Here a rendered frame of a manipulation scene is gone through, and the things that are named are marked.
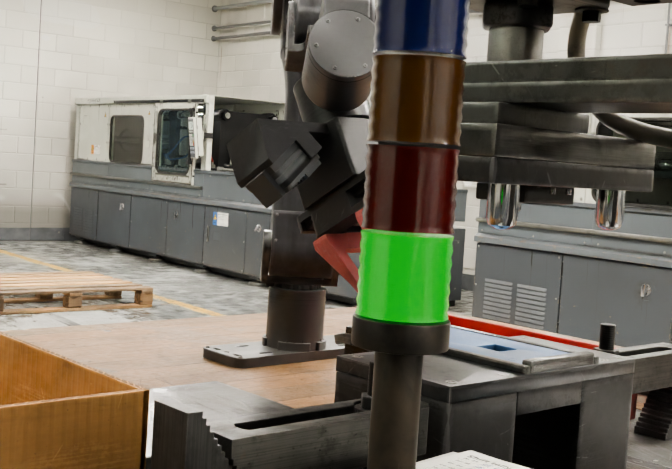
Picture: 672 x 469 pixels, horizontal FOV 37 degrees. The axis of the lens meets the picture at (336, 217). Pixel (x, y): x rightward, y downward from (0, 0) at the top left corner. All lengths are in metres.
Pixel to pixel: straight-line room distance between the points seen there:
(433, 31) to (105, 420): 0.32
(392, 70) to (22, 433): 0.30
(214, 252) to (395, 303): 9.02
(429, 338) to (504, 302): 6.27
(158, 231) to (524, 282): 4.80
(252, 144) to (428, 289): 0.38
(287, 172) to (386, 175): 0.36
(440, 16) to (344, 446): 0.25
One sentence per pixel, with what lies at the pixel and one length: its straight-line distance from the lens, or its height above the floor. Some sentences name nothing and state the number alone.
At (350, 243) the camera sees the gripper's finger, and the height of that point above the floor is 1.05.
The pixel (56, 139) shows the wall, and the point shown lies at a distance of 12.26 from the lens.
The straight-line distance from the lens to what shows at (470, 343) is 0.73.
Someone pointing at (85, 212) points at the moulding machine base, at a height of 0.38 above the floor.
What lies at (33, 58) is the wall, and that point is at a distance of 12.18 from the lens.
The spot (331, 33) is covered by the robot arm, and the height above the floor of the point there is 1.21.
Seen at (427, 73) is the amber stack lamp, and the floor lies 1.15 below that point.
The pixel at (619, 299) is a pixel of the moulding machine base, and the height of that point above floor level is 0.43.
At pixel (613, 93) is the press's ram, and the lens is 0.60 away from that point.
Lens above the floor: 1.11
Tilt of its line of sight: 3 degrees down
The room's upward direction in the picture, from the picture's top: 4 degrees clockwise
